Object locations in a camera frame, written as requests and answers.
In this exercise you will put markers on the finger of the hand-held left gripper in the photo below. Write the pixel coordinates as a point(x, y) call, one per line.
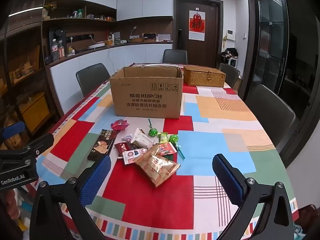
point(37, 145)
point(13, 129)

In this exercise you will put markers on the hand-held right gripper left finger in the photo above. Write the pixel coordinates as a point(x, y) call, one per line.
point(96, 177)

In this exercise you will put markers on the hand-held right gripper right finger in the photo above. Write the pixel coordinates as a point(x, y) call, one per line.
point(227, 180)

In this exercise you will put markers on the black biscuit packet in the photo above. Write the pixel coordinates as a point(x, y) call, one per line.
point(101, 143)

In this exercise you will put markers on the small dark red snack packet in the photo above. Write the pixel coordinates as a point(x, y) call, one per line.
point(122, 148)

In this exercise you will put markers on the long pink white snack packet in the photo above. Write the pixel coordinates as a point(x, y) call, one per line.
point(132, 155)

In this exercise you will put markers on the dark brown snack packet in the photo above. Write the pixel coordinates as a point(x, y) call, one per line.
point(133, 146)

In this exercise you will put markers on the pink candy wrapper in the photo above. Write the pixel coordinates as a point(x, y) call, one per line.
point(120, 125)

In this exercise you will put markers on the gold snack bag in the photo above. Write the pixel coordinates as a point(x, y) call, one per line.
point(157, 168)

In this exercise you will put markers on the orange red snack packet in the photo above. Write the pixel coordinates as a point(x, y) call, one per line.
point(167, 148)

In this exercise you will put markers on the green lollipop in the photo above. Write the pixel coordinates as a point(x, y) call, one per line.
point(173, 139)
point(153, 132)

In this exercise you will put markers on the small green snack packet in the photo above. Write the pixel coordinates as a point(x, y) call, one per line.
point(163, 138)

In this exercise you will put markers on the brown cardboard box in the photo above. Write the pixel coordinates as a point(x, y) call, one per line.
point(145, 100)

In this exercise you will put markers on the yellow storage box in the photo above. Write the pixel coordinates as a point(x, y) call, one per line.
point(35, 110)

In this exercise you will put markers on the small white purple candy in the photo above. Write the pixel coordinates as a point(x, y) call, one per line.
point(127, 138)

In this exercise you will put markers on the wooden display cabinet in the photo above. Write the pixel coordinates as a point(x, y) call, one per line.
point(22, 55)

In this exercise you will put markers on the grey dining chair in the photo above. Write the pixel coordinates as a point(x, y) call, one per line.
point(175, 56)
point(270, 110)
point(92, 78)
point(231, 75)

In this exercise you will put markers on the clear bottle with red label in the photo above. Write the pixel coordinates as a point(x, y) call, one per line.
point(55, 51)
point(61, 50)

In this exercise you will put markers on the woven wicker basket with lid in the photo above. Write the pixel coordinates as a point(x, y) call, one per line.
point(202, 77)

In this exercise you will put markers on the white round tray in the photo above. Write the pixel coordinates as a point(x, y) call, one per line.
point(96, 45)

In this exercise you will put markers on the black bag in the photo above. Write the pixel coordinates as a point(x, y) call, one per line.
point(229, 53)

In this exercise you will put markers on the white round lid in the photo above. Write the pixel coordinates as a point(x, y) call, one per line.
point(160, 65)

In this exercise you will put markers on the black framed glass door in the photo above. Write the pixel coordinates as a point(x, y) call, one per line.
point(270, 42)

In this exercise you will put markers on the white intercom panel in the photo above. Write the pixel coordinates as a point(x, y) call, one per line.
point(230, 35)

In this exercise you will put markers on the white desk lamp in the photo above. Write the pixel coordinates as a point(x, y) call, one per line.
point(133, 31)

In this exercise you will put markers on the dark brown door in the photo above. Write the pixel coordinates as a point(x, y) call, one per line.
point(181, 17)

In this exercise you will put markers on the dark wooden wall shelf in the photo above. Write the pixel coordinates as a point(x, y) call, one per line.
point(75, 21)

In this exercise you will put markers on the red wall calendar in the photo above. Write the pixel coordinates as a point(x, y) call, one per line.
point(196, 23)

